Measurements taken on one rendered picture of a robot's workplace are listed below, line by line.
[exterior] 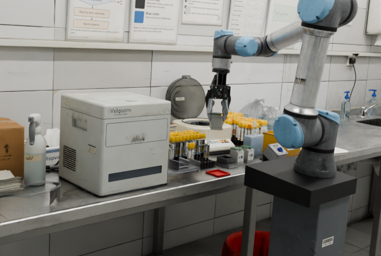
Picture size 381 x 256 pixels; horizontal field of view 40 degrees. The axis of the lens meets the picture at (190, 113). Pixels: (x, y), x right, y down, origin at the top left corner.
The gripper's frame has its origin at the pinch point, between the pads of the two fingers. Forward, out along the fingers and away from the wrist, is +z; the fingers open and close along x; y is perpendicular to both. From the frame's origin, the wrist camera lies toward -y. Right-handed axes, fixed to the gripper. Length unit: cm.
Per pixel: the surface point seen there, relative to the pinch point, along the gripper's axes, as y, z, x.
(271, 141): -22.5, 13.5, 29.7
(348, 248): -120, 108, 118
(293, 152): -21.0, 17.8, 40.4
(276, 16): -100, -46, 47
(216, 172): 10.8, 19.9, -0.1
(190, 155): 10.2, 13.6, -10.7
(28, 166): 35, 13, -67
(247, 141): -14.3, 12.5, 16.8
